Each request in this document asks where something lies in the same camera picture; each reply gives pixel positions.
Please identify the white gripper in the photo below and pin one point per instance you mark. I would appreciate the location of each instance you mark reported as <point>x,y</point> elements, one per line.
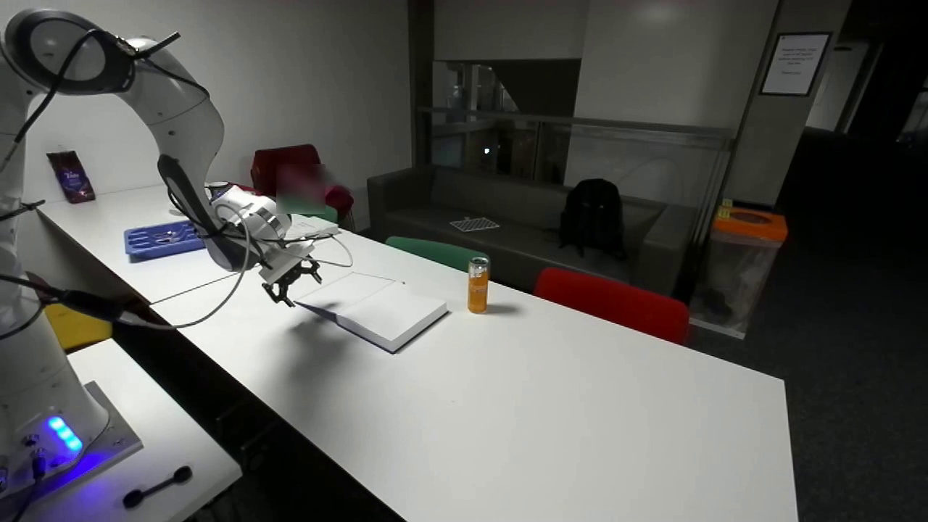
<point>289,257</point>

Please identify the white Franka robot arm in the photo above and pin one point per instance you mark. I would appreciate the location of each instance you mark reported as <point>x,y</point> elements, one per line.
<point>164,89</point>

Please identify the green chair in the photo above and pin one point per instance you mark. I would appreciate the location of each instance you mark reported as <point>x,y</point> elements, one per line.
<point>308,208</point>
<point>435,251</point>

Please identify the maroon armchair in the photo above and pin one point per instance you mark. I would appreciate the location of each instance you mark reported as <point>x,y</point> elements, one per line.
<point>290,176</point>

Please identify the blue plastic tray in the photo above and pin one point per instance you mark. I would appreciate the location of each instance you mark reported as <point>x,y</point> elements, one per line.
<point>161,238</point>

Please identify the orange bottle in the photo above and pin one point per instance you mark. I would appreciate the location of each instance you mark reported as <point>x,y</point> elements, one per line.
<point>476,285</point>

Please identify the magazine with white cover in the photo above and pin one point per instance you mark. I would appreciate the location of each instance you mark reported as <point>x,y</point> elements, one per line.
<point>473,224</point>

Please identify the grey sofa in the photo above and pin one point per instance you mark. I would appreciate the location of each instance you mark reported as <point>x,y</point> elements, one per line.
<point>504,203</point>

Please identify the yellow chair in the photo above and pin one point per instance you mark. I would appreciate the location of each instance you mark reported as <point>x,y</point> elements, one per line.
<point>76,327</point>

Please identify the tablet with purple screen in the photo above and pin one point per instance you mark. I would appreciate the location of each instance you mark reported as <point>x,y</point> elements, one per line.
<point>70,177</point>

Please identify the black dumbbell-shaped tool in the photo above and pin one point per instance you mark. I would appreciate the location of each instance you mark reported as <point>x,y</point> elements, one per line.
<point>156,488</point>

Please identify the black backpack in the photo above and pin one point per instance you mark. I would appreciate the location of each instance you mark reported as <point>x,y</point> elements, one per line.
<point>593,219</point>

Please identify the red chair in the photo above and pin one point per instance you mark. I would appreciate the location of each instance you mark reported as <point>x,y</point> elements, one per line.
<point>611,302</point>

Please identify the bin with orange lid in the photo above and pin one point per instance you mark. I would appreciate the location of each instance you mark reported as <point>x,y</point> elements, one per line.
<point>741,263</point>

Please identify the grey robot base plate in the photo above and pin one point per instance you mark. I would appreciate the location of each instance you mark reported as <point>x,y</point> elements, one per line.
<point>116,437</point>

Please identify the glass railing with metal rail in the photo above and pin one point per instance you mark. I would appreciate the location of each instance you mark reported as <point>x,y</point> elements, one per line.
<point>580,124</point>

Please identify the white wall notice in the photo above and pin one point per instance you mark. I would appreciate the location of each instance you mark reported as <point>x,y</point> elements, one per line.
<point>795,64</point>

